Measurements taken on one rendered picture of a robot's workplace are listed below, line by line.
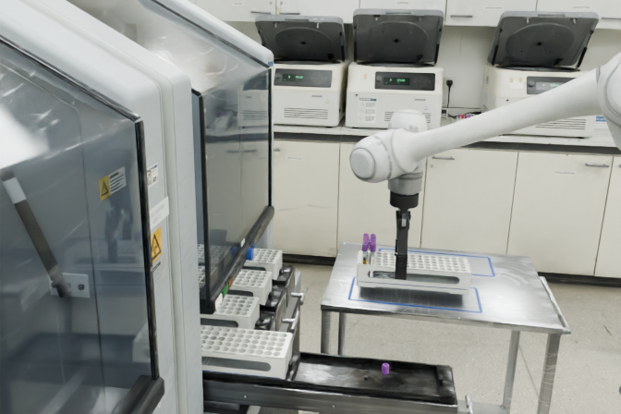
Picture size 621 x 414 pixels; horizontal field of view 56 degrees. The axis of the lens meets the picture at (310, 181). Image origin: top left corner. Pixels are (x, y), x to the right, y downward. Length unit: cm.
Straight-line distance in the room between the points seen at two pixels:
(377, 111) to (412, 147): 212
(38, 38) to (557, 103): 99
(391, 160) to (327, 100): 214
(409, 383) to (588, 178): 253
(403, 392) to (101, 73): 83
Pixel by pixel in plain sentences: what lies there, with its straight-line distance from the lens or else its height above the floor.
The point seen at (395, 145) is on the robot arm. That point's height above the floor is 127.
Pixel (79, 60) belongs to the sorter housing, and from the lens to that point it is 87.
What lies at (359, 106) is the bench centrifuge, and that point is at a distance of 341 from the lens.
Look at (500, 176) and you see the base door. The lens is 354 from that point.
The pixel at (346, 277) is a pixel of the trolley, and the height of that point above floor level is 82.
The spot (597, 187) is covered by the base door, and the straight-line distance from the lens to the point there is 368.
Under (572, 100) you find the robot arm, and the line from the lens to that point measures 132.
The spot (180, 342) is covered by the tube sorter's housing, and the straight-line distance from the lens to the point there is 111.
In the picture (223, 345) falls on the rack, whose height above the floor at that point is 87.
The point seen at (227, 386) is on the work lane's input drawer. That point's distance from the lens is 129.
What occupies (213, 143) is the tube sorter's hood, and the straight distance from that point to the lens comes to 114.
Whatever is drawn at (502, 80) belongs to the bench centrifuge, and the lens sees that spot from 350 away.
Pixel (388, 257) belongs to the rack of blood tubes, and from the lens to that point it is 161.
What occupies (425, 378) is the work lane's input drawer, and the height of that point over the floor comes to 80.
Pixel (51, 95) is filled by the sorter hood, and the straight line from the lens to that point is 78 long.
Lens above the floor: 154
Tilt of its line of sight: 16 degrees down
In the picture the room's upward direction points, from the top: 1 degrees clockwise
